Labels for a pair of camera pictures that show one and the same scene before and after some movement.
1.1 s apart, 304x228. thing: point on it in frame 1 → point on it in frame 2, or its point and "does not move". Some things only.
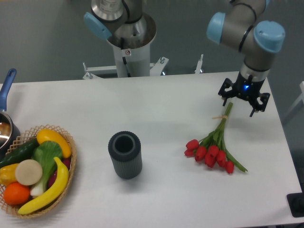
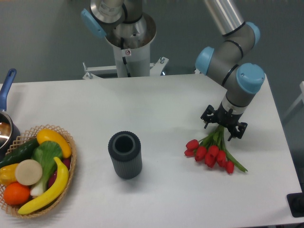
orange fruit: [16, 194] does not move
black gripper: [247, 88] → [220, 116]
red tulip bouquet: [212, 148] does not move
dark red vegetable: [67, 162] does not move
